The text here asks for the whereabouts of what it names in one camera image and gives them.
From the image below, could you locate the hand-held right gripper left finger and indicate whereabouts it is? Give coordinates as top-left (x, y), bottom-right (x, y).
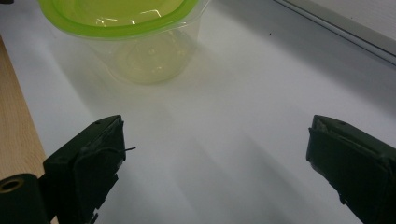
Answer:
top-left (42, 114), bottom-right (127, 224)

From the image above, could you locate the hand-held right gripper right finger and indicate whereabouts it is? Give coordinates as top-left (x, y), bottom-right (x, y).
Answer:
top-left (305, 114), bottom-right (396, 224)

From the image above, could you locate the round container with green lid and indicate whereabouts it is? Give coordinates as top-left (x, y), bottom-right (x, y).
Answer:
top-left (36, 0), bottom-right (211, 86)

